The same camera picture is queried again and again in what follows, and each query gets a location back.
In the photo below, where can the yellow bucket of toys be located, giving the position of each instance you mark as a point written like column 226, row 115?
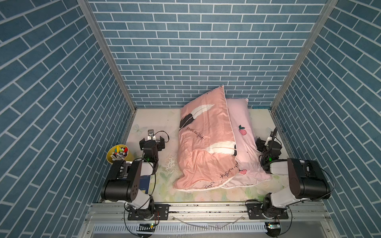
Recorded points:
column 118, row 152

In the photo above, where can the aluminium mounting rail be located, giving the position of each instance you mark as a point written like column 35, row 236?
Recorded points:
column 209, row 220

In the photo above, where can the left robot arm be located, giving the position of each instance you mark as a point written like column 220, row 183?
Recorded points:
column 122, row 183

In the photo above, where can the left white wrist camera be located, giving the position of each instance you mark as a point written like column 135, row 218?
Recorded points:
column 151, row 135

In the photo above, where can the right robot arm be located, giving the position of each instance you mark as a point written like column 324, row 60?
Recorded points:
column 307, row 181

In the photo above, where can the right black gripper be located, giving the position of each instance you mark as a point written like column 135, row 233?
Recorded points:
column 261, row 144

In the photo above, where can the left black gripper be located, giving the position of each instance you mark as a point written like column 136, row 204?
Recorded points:
column 160, row 145

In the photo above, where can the light pink strawberry pillow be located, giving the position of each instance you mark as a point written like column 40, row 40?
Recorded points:
column 250, row 171

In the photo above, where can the salmon pink feather pillow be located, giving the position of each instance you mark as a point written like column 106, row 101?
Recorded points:
column 207, row 146

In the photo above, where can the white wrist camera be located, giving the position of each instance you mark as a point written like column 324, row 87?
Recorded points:
column 151, row 135
column 272, row 136

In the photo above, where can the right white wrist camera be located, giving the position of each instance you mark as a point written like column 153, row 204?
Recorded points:
column 272, row 136

